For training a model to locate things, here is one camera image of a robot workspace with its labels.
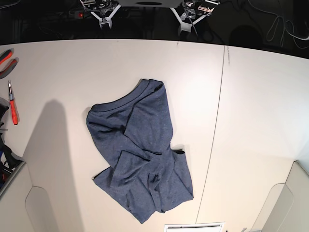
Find blue t-shirt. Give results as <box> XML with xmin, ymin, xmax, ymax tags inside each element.
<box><xmin>86</xmin><ymin>79</ymin><xmax>194</xmax><ymax>223</ymax></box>

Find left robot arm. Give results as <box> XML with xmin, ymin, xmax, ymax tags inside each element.
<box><xmin>181</xmin><ymin>0</ymin><xmax>221</xmax><ymax>21</ymax></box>

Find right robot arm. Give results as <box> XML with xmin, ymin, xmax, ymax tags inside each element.
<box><xmin>80</xmin><ymin>0</ymin><xmax>119</xmax><ymax>15</ymax></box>

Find red lit power strip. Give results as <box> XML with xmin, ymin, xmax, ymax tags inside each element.
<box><xmin>69</xmin><ymin>10</ymin><xmax>84</xmax><ymax>19</ymax></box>

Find orange grey pliers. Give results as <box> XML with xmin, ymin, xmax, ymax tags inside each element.
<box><xmin>0</xmin><ymin>48</ymin><xmax>19</xmax><ymax>79</ymax></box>

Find orange handled screwdriver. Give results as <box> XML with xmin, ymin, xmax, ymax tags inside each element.
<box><xmin>8</xmin><ymin>80</ymin><xmax>19</xmax><ymax>125</ymax></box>

